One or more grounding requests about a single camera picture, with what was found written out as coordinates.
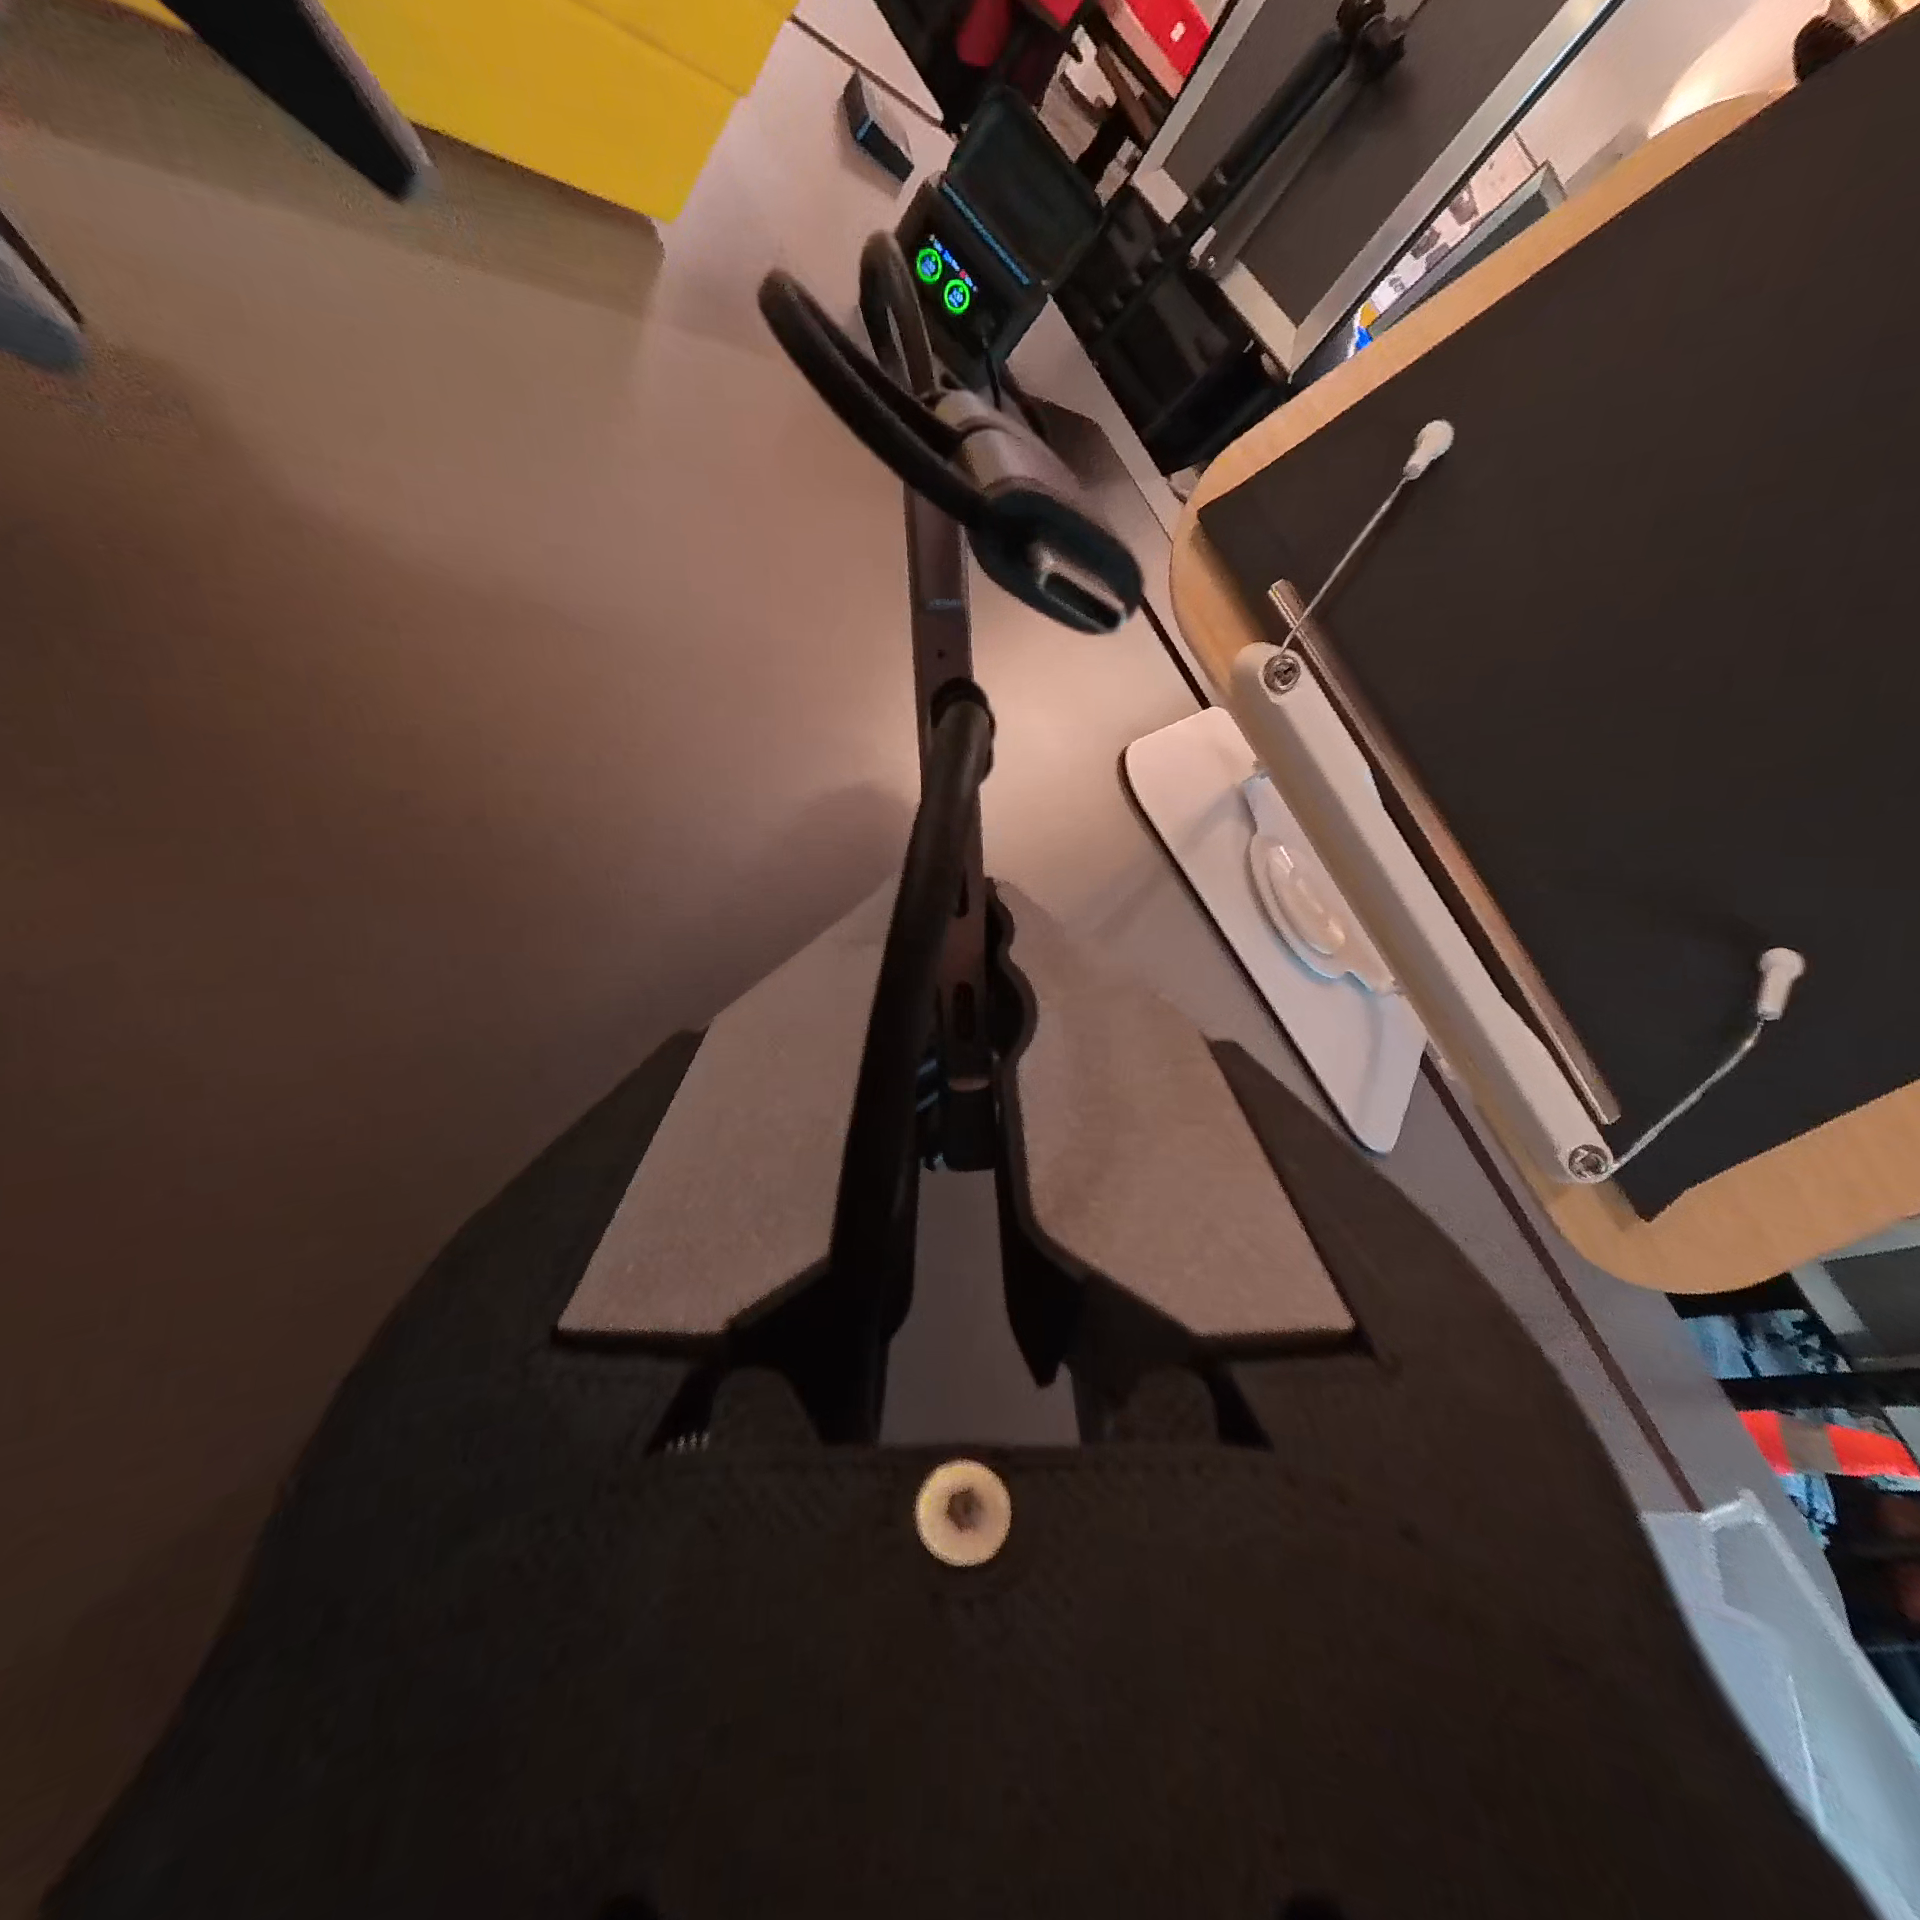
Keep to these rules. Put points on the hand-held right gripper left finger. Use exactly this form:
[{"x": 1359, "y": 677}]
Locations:
[{"x": 720, "y": 1185}]

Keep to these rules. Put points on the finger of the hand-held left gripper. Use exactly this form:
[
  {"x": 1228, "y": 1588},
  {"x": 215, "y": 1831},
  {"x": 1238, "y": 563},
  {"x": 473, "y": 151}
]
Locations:
[
  {"x": 37, "y": 300},
  {"x": 300, "y": 83}
]

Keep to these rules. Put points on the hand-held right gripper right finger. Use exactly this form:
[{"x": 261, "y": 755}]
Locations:
[{"x": 1185, "y": 1185}]

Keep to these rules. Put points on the yellow plastic bin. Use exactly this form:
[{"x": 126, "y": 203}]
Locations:
[{"x": 571, "y": 89}]

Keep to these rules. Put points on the white board ledge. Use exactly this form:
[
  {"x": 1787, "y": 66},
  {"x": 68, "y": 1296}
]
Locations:
[{"x": 1412, "y": 900}]

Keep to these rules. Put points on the white stand base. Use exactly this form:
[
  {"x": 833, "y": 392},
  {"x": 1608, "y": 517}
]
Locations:
[{"x": 1200, "y": 809}]

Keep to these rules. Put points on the small black device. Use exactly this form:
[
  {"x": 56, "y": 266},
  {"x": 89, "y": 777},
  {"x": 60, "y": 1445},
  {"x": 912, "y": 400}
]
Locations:
[{"x": 879, "y": 129}]

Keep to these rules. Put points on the black board with wooden rim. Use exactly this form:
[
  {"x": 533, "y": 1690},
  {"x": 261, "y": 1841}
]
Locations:
[{"x": 1622, "y": 751}]

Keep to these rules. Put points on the black charging case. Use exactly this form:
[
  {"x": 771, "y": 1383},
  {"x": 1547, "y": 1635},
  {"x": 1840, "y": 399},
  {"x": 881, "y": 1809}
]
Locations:
[{"x": 1004, "y": 194}]

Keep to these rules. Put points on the pale plastic box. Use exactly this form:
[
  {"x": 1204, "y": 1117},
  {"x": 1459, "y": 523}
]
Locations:
[{"x": 1771, "y": 1650}]

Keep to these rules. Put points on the grey panel with silver frame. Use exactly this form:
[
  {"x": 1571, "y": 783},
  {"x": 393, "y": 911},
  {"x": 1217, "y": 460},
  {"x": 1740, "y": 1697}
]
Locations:
[{"x": 1396, "y": 194}]

